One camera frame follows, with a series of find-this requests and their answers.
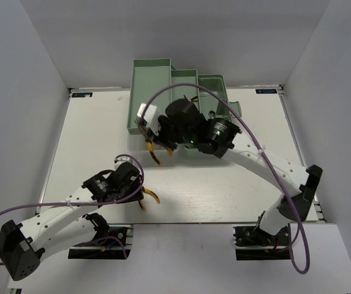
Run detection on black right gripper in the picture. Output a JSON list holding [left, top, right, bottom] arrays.
[[148, 115, 195, 152]]

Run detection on yellow pliers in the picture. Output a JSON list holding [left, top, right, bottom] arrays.
[[138, 186, 161, 213], [135, 119, 173, 166]]

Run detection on green toolbox with clear lid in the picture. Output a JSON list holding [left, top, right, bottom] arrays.
[[127, 58, 242, 156]]

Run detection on long brown hex key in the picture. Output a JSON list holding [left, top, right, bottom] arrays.
[[183, 96, 198, 102]]

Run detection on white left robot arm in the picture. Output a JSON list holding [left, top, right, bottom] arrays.
[[0, 160, 144, 281]]

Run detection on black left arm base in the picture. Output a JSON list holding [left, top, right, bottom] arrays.
[[68, 225, 134, 260]]

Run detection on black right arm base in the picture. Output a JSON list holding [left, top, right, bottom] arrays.
[[233, 222, 290, 261]]

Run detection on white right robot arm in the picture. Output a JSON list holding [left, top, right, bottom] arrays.
[[145, 99, 322, 245]]

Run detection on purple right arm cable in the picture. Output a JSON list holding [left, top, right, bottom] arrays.
[[144, 83, 311, 274]]

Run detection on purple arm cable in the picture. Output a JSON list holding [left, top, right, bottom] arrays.
[[144, 83, 311, 274], [0, 154, 145, 266]]

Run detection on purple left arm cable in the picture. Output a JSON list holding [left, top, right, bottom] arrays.
[[0, 154, 145, 266]]

